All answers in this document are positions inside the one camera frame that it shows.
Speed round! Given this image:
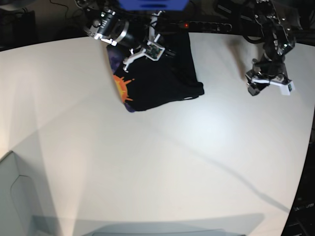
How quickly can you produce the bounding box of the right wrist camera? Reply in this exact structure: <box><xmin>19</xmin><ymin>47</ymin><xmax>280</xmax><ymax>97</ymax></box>
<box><xmin>144</xmin><ymin>44</ymin><xmax>165</xmax><ymax>61</ymax></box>

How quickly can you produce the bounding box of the black power strip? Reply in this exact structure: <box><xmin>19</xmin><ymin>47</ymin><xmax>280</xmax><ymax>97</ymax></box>
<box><xmin>173</xmin><ymin>21</ymin><xmax>232</xmax><ymax>33</ymax></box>

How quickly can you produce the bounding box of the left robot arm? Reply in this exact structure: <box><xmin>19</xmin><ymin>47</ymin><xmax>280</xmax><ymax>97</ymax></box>
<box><xmin>238</xmin><ymin>0</ymin><xmax>296</xmax><ymax>96</ymax></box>

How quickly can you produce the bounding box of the blue plastic box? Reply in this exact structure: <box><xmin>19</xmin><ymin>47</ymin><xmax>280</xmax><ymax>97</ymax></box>
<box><xmin>119</xmin><ymin>0</ymin><xmax>189</xmax><ymax>11</ymax></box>

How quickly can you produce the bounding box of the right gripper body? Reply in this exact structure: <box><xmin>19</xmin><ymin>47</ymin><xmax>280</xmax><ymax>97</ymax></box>
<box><xmin>123</xmin><ymin>11</ymin><xmax>165</xmax><ymax>73</ymax></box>

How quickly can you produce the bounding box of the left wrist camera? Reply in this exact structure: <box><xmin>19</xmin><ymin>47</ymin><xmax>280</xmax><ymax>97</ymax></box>
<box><xmin>280</xmin><ymin>81</ymin><xmax>295</xmax><ymax>95</ymax></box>

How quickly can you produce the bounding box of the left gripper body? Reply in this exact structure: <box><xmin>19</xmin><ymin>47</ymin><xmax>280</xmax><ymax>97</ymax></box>
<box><xmin>245</xmin><ymin>63</ymin><xmax>292</xmax><ymax>96</ymax></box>

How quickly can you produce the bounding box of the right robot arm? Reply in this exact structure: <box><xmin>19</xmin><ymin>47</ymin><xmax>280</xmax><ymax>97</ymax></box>
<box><xmin>75</xmin><ymin>0</ymin><xmax>176</xmax><ymax>73</ymax></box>

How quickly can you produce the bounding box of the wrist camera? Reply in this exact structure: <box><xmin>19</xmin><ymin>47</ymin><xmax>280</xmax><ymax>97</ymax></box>
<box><xmin>144</xmin><ymin>44</ymin><xmax>165</xmax><ymax>61</ymax></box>
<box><xmin>280</xmin><ymin>81</ymin><xmax>295</xmax><ymax>95</ymax></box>

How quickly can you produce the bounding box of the black T-shirt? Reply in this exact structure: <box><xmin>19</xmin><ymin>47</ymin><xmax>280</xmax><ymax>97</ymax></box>
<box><xmin>107</xmin><ymin>32</ymin><xmax>204</xmax><ymax>113</ymax></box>

